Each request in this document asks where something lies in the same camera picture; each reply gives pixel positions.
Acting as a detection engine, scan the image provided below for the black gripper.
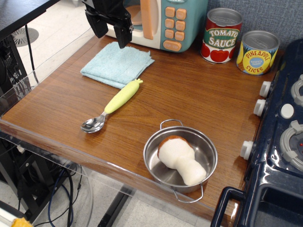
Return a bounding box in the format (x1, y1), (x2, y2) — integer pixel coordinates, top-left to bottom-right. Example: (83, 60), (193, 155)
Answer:
(82, 0), (133, 49)

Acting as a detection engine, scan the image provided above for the light blue towel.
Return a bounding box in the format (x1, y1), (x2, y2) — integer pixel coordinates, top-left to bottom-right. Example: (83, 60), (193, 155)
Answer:
(80, 42), (154, 89)

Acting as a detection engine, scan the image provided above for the green handled metal spoon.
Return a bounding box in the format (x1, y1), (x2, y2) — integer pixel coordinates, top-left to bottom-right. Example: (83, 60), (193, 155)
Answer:
(80, 79), (143, 133)

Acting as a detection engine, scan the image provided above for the toy microwave oven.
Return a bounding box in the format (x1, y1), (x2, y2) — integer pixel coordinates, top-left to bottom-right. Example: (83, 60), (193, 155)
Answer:
(105, 0), (209, 53)

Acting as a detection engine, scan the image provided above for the tomato sauce can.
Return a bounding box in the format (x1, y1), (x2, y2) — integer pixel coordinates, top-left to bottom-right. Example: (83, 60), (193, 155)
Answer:
(201, 8), (243, 63)

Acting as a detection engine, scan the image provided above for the clear acrylic table guard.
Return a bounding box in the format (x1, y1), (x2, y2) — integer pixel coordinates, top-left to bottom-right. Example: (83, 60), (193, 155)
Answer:
(0, 12), (214, 215)

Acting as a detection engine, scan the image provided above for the white plush mushroom toy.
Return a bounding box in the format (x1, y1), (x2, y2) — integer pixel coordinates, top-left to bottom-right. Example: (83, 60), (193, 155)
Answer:
(157, 135), (206, 186)

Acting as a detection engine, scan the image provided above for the stainless steel pot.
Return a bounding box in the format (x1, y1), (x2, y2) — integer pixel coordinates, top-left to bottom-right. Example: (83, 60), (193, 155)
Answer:
(143, 120), (218, 203)

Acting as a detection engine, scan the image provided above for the pineapple slices can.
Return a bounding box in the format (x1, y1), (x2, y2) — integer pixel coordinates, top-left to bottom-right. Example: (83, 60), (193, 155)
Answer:
(236, 30), (280, 75)

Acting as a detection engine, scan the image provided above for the white stove knob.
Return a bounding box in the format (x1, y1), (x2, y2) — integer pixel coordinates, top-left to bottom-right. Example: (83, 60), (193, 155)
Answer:
(253, 99), (266, 117)
(259, 81), (271, 98)
(240, 141), (254, 160)

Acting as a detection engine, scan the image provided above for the black table leg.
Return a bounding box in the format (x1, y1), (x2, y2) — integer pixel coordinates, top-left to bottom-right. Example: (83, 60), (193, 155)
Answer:
(97, 192), (130, 227)

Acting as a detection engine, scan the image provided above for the yellow object at corner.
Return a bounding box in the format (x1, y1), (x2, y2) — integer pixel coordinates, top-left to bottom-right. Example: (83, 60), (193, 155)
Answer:
(11, 218), (33, 227)

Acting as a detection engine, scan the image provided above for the dark blue toy stove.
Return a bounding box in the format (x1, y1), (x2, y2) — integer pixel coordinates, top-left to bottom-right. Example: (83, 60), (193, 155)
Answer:
(211, 39), (303, 227)

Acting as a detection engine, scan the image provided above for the blue cable under table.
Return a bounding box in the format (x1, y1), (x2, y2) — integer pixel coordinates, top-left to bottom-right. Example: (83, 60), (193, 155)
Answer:
(48, 169), (74, 223)

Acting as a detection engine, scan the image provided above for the black cable under table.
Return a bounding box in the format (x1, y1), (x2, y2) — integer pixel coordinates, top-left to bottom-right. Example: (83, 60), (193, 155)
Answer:
(33, 163), (83, 227)

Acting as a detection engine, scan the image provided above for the black desk frame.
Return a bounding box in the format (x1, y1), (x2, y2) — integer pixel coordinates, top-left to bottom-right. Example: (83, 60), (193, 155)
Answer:
(0, 0), (57, 227)

